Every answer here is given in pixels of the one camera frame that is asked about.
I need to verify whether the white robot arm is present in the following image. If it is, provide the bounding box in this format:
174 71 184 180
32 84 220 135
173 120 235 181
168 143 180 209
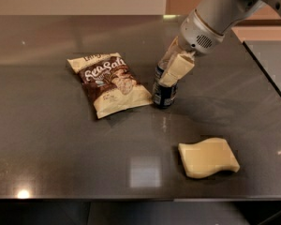
159 0 281 87

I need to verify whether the yellow wavy sponge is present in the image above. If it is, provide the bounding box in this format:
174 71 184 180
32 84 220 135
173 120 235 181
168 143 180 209
178 138 240 179

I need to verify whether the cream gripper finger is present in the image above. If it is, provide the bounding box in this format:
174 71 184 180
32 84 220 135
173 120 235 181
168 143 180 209
158 52 195 87
158 37 184 69

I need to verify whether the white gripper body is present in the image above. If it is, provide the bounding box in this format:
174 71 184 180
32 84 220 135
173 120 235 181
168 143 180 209
178 9 224 55

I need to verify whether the brown sea salt chip bag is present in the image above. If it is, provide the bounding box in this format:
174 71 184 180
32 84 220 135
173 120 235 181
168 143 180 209
67 52 152 119

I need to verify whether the blue pepsi can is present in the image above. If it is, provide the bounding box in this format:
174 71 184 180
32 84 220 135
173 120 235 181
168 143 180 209
152 62 177 109

